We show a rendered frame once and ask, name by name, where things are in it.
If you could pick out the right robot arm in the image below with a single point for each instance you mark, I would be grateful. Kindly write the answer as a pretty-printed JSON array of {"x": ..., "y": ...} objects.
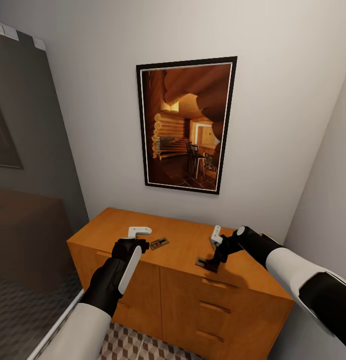
[{"x": 318, "y": 291}]

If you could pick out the door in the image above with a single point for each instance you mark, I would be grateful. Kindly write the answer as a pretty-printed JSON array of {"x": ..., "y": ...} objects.
[{"x": 41, "y": 201}]

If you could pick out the picture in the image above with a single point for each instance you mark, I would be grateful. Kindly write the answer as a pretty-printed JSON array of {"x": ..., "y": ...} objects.
[{"x": 184, "y": 115}]

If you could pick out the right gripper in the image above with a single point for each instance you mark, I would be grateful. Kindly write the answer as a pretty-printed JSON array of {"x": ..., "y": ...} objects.
[{"x": 221, "y": 252}]

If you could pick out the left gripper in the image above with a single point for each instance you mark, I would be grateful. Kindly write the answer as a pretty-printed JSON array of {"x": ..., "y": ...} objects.
[{"x": 144, "y": 245}]

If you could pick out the shower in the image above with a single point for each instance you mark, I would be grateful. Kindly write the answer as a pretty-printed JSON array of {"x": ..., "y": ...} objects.
[{"x": 51, "y": 331}]

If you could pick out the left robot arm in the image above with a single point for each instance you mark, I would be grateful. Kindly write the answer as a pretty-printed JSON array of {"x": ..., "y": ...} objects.
[{"x": 83, "y": 334}]

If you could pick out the cabinet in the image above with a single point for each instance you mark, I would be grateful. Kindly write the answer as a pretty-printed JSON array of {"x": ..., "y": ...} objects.
[{"x": 234, "y": 314}]

